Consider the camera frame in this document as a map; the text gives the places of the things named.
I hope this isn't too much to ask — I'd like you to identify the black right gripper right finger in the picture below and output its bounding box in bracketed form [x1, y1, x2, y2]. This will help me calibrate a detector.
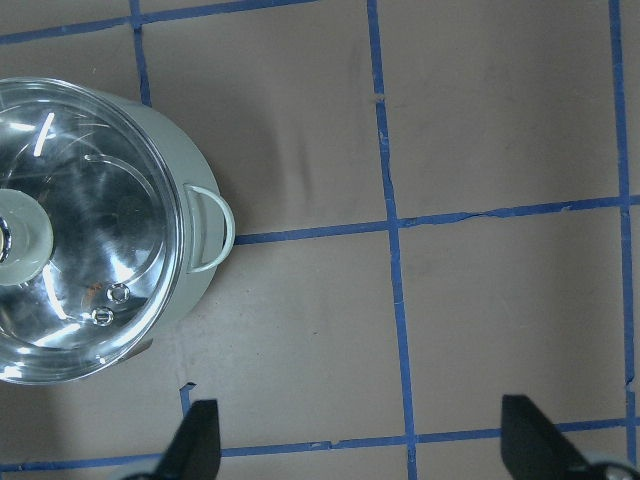
[501, 395, 604, 480]

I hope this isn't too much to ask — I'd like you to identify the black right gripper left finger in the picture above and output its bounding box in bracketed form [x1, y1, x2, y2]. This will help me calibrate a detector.
[155, 399, 221, 480]

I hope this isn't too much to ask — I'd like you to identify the glass pot lid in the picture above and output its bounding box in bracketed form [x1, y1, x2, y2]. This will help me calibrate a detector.
[1, 78, 183, 385]

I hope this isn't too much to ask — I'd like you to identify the pale green cooking pot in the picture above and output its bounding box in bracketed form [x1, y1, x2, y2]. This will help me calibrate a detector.
[107, 92, 235, 369]

